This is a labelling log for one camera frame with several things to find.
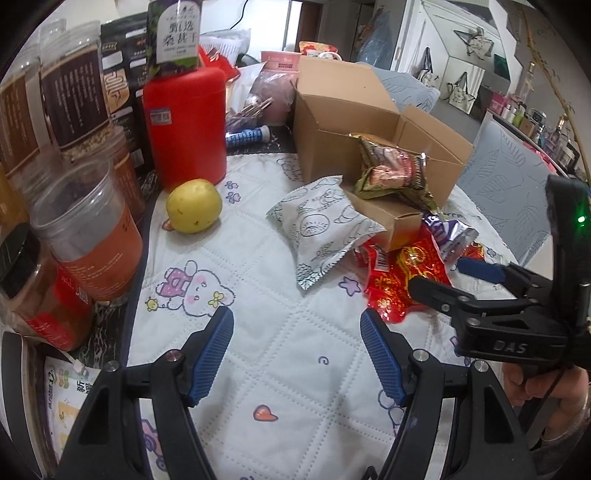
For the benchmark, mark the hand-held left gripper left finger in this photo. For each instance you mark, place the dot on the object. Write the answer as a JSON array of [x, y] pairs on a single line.
[[210, 355]]

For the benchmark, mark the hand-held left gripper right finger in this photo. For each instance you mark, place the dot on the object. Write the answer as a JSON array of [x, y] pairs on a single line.
[[383, 355]]

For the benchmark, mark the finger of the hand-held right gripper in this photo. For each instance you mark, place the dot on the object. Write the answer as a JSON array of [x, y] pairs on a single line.
[[434, 293], [480, 270]]

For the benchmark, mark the red gold snack packet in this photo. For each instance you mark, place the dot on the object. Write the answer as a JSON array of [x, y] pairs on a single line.
[[397, 279]]

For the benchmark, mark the purple silver snack packet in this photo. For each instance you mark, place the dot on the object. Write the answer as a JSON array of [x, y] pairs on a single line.
[[450, 233]]

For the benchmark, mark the green brown snack packet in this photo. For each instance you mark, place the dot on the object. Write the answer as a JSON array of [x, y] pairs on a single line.
[[392, 170]]

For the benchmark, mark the white patterned snack packet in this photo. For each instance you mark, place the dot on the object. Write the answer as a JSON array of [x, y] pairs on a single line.
[[318, 230]]

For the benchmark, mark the brown cardboard box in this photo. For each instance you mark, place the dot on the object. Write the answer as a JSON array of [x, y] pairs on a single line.
[[323, 138]]

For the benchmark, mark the person's right forearm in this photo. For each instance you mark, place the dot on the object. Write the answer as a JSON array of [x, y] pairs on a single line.
[[563, 436]]

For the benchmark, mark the person's right hand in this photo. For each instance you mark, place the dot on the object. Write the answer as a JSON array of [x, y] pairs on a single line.
[[568, 387]]

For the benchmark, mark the printed quilted tablecloth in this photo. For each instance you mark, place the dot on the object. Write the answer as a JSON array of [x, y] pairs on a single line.
[[277, 350]]

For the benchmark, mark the chair with grey leaf cover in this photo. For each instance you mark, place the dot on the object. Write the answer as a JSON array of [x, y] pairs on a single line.
[[508, 184], [406, 90]]

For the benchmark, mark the white printed paper pack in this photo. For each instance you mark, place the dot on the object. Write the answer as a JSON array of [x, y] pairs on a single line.
[[69, 406]]

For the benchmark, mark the clear jar with orange label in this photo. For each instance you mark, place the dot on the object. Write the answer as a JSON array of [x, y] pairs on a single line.
[[97, 249], [129, 180]]

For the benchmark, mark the row of cosmetic bottles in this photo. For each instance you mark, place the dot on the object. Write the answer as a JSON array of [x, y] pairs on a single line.
[[531, 120]]

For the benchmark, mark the black lid jar red label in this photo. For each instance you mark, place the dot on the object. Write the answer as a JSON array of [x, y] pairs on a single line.
[[41, 304]]

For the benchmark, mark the canvas tote bag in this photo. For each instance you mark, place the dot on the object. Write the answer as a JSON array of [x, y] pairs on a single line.
[[428, 74]]

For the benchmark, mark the green shopping bag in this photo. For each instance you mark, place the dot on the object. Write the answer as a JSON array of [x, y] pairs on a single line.
[[502, 67]]

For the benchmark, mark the blue white tube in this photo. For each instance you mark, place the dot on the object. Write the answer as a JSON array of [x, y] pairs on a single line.
[[247, 136]]

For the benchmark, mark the black pouch with white label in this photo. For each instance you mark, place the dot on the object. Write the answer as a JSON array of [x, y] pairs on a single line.
[[138, 138]]

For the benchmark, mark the red plastic canister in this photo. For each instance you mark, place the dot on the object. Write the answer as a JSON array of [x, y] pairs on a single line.
[[184, 124]]

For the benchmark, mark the blue plastic bag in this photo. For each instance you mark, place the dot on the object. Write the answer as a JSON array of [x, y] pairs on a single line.
[[378, 39]]

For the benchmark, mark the clear bag with purple contents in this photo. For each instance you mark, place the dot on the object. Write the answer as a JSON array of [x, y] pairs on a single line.
[[268, 97]]

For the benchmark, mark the red yellow snack bag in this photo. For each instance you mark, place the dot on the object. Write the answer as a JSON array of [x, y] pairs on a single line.
[[318, 50]]

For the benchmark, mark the clear jar with dark label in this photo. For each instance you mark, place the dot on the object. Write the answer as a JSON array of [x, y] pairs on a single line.
[[74, 101], [16, 120]]

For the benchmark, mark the red snack pouch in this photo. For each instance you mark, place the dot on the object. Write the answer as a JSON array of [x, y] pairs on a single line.
[[221, 64]]

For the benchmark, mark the black printed pouch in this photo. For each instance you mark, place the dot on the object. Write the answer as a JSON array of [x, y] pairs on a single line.
[[124, 50]]

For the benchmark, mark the green pouch on tin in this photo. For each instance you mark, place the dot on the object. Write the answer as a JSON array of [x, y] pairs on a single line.
[[175, 37]]

